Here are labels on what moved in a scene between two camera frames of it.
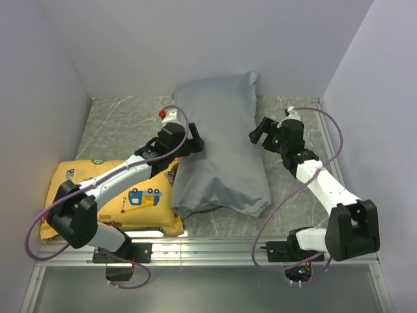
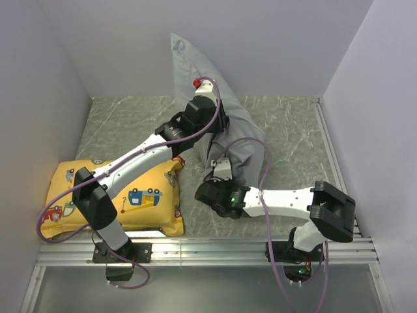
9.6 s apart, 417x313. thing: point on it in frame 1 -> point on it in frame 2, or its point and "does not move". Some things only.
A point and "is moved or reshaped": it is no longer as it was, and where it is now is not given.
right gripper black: x=273 y=128 -> x=230 y=182
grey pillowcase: x=229 y=171 is moved or reshaped
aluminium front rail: x=212 y=252 does not move
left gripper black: x=193 y=145 -> x=222 y=120
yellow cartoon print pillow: x=145 y=208 does not move
